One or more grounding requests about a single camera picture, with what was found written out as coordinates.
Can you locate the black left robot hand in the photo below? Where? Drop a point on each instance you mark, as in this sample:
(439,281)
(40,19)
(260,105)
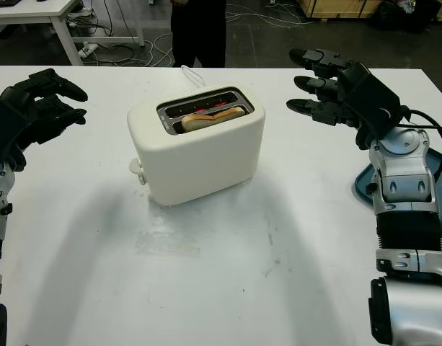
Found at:
(56,90)

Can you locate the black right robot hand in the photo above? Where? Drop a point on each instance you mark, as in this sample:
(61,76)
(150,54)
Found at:
(325,60)

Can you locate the toast slice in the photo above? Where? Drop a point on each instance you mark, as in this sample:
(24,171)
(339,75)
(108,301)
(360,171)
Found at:
(206,120)

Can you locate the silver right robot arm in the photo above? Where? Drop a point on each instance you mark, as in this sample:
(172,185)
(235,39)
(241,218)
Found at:
(404,173)

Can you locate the person in black trousers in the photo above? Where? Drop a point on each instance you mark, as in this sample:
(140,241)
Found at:
(199,32)

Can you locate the cream two-slot toaster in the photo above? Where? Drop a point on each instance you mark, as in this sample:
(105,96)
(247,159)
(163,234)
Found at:
(199,162)

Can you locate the white power strip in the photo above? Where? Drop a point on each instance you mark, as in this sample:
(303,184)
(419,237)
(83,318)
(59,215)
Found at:
(89,48)

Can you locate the wooden crate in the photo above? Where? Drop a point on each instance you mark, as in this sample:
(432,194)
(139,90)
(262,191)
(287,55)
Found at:
(343,7)

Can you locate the white desk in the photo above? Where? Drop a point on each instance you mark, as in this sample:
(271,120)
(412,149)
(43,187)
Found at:
(26,7)

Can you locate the black bag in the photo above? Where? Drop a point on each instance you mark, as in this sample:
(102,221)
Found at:
(404,18)

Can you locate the black laptop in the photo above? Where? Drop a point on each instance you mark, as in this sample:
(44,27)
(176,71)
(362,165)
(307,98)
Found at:
(4,1)

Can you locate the blue plastic tray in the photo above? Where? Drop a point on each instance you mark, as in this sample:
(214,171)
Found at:
(363,187)

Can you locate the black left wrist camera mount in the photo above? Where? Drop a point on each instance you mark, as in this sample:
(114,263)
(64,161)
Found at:
(6,126)

